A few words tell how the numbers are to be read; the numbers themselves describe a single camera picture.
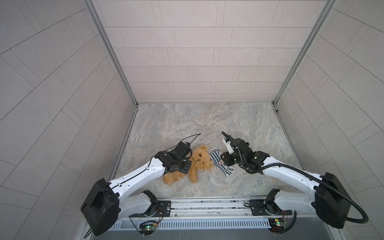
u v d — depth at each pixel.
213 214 0.71
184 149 0.62
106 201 0.38
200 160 0.78
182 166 0.70
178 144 0.63
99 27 0.77
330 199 0.40
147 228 0.65
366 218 0.37
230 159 0.71
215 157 0.87
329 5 0.71
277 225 0.68
